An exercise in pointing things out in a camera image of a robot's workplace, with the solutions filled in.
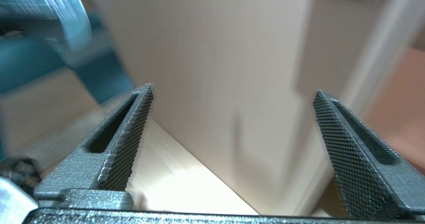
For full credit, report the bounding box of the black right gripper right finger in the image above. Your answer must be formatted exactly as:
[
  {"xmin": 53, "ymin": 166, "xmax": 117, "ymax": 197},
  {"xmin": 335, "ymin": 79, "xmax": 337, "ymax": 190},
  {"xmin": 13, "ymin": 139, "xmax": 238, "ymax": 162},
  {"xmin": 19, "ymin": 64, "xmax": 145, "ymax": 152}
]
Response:
[{"xmin": 313, "ymin": 89, "xmax": 425, "ymax": 220}]

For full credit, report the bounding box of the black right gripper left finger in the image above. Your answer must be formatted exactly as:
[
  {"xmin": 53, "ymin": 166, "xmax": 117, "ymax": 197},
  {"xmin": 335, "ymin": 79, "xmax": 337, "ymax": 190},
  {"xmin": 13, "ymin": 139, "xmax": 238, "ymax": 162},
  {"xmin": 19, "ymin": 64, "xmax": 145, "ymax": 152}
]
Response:
[{"xmin": 33, "ymin": 83, "xmax": 154, "ymax": 199}]

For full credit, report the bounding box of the beige room door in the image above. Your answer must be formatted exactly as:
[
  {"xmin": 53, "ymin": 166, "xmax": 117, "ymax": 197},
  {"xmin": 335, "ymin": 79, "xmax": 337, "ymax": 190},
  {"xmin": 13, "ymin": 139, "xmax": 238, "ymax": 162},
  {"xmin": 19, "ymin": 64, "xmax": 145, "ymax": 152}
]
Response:
[{"xmin": 83, "ymin": 0, "xmax": 419, "ymax": 216}]

